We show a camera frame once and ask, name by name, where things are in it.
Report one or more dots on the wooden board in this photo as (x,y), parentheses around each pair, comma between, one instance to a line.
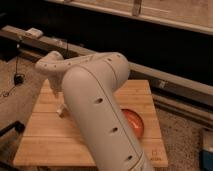
(50,140)

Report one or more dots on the upper wooden shelf edge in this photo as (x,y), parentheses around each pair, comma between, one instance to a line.
(193,15)

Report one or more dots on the blue white box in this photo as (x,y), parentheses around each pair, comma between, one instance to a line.
(206,153)

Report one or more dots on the long wooden beam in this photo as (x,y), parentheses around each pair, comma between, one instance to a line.
(170,83)

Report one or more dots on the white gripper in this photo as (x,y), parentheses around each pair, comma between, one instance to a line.
(55,85)

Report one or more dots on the small white box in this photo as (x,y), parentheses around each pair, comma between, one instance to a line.
(34,32)

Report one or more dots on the orange ceramic bowl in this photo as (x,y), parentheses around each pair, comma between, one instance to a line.
(135,121)

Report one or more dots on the black bar at left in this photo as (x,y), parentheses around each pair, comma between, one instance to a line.
(17,126)

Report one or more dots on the small white bottle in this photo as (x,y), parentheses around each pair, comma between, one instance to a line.
(62,110)

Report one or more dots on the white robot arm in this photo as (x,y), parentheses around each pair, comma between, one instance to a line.
(88,84)

